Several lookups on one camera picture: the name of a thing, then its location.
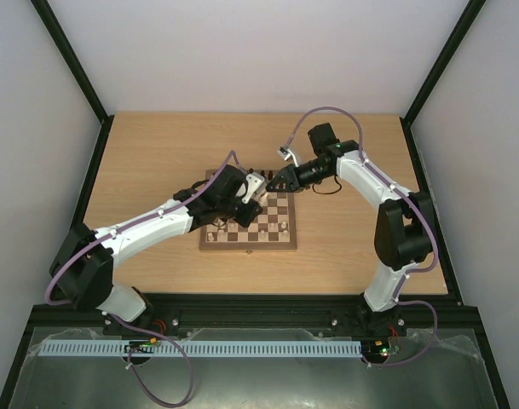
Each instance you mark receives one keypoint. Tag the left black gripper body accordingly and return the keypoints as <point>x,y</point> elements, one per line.
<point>244,220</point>

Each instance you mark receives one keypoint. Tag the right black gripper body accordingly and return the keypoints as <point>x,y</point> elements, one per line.
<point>295,177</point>

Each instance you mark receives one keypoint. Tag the wooden chess board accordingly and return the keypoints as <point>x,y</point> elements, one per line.
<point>276,208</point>

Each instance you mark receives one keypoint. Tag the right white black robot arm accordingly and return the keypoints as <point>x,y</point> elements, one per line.
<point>404,238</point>

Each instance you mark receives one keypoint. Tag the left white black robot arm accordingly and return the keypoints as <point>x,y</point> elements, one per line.
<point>83,269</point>

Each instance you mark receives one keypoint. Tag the row of dark pieces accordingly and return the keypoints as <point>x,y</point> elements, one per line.
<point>268,175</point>

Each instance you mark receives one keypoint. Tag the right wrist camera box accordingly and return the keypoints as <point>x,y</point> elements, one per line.
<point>288,154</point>

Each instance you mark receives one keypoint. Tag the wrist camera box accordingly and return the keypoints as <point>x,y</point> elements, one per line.
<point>254,187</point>
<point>288,154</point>

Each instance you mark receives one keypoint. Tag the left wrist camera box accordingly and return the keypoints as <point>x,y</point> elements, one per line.
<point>254,187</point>

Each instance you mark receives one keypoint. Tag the light blue cable duct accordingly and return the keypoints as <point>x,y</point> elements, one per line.
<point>202,349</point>

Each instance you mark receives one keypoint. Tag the black aluminium frame rail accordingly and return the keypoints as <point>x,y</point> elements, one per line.
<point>329,316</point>

